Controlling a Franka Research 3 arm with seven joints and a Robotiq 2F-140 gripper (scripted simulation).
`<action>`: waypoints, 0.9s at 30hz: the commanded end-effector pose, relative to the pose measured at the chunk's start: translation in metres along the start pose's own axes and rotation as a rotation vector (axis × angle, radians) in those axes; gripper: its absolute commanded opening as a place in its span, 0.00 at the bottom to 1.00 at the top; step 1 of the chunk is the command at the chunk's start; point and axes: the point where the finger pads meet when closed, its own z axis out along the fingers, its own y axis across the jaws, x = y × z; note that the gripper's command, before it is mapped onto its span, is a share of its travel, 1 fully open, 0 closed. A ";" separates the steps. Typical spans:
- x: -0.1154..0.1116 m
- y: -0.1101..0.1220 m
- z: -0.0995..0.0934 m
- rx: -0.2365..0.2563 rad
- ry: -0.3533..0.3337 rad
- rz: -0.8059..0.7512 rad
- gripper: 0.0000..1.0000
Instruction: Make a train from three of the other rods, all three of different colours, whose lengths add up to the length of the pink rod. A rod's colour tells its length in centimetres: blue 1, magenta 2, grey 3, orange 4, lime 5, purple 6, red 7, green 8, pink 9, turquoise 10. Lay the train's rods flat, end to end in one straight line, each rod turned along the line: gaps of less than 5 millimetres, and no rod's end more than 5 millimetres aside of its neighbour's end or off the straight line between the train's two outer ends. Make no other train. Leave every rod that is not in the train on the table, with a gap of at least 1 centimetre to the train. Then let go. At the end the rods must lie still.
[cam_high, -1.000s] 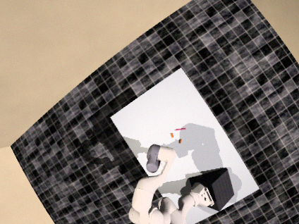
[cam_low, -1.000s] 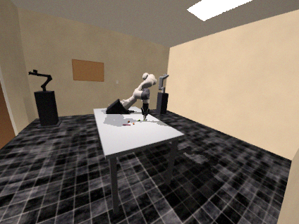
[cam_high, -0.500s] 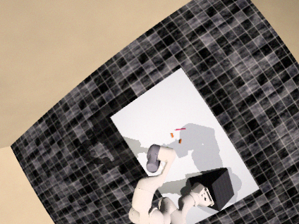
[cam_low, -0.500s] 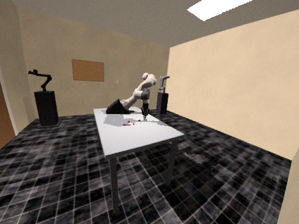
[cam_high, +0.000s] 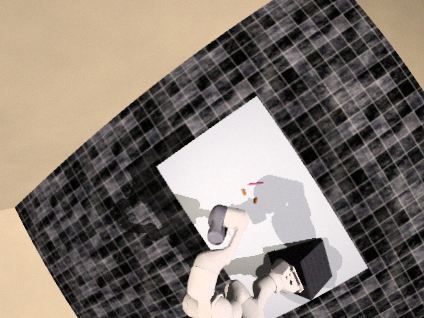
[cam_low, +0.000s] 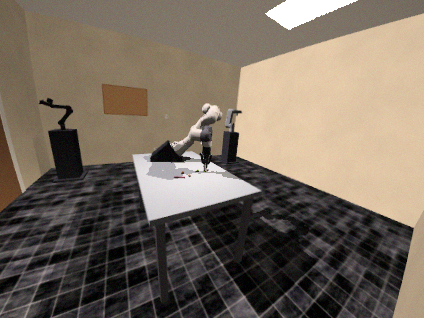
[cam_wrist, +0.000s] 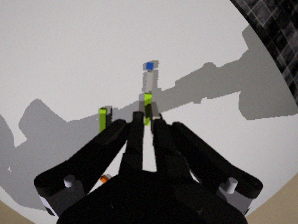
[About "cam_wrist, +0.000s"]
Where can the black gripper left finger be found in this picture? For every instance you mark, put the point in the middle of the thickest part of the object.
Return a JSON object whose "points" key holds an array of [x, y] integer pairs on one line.
{"points": [[63, 185]]}

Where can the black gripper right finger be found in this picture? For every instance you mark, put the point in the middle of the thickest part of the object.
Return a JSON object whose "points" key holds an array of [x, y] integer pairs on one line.
{"points": [[237, 187]]}

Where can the grey rod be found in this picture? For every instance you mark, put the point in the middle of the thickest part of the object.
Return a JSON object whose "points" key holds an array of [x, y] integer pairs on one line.
{"points": [[149, 81]]}

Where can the lime green rod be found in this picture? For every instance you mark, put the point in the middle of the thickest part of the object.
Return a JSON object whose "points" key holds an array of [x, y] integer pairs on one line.
{"points": [[103, 118], [147, 101]]}

